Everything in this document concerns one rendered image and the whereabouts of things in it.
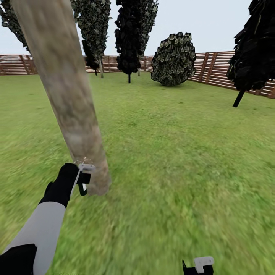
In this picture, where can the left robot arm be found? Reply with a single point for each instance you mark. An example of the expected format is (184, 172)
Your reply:
(32, 250)

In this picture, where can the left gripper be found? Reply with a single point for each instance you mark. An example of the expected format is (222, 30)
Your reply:
(85, 178)

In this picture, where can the pesticide atomizer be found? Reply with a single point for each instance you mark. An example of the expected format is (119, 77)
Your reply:
(82, 189)

